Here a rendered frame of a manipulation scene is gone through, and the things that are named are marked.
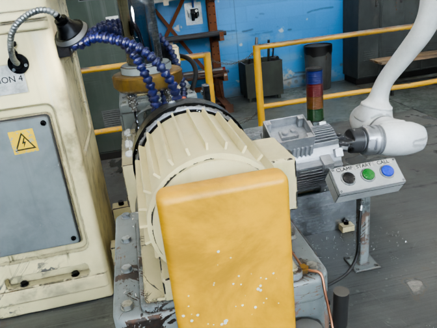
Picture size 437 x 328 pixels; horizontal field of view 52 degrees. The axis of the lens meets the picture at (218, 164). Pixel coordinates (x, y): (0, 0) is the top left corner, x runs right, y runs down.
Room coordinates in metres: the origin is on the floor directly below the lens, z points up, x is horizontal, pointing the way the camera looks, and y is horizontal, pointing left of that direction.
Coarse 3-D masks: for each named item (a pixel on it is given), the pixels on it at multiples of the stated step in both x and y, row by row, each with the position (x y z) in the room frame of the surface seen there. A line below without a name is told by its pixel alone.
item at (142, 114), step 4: (144, 108) 1.52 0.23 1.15; (148, 108) 1.49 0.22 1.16; (140, 112) 1.51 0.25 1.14; (144, 112) 1.47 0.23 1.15; (148, 112) 1.44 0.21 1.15; (140, 116) 1.46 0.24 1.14; (144, 116) 1.42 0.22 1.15; (140, 120) 1.41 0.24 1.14; (132, 124) 1.52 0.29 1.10; (140, 124) 1.37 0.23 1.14; (132, 128) 1.48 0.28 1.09; (136, 128) 1.39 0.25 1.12; (136, 132) 1.37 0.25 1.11
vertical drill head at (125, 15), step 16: (128, 0) 1.12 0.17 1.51; (144, 0) 1.13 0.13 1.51; (128, 16) 1.12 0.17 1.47; (144, 16) 1.12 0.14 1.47; (128, 32) 1.12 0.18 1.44; (144, 32) 1.12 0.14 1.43; (160, 48) 1.15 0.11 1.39; (128, 64) 1.14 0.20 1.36; (128, 80) 1.08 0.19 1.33; (160, 80) 1.08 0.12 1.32; (176, 80) 1.11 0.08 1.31; (128, 96) 1.11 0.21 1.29
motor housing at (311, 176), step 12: (324, 132) 1.20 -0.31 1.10; (324, 144) 1.18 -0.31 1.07; (336, 144) 1.18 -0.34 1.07; (312, 156) 1.16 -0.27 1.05; (300, 168) 1.13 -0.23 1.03; (312, 168) 1.14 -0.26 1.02; (300, 180) 1.14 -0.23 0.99; (312, 180) 1.15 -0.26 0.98; (324, 180) 1.15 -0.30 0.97; (300, 192) 1.17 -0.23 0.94
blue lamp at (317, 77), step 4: (308, 72) 1.53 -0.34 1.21; (312, 72) 1.52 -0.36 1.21; (316, 72) 1.52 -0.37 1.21; (320, 72) 1.52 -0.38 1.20; (308, 76) 1.53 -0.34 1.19; (312, 76) 1.52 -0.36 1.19; (316, 76) 1.52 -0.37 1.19; (320, 76) 1.52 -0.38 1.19; (308, 80) 1.53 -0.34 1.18; (312, 80) 1.52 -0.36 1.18; (316, 80) 1.52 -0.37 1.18; (320, 80) 1.52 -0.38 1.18; (308, 84) 1.53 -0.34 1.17; (312, 84) 1.52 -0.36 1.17; (316, 84) 1.52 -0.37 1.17
